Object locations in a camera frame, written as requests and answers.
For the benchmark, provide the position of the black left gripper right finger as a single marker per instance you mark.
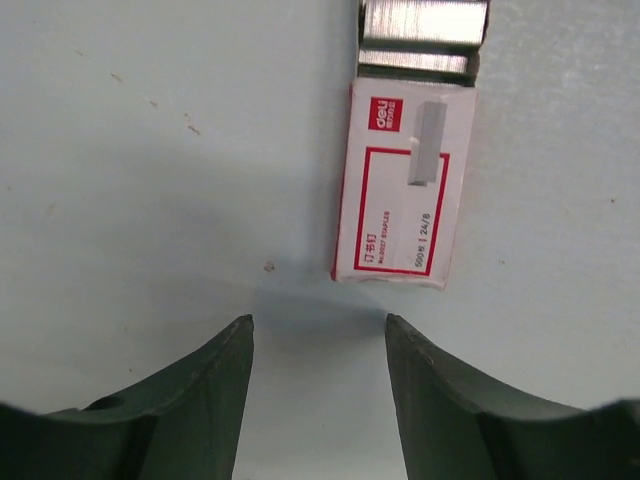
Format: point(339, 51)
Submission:
point(456, 422)

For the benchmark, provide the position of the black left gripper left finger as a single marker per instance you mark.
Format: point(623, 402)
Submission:
point(183, 422)

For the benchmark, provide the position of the red white staple box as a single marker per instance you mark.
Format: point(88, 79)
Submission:
point(412, 107)

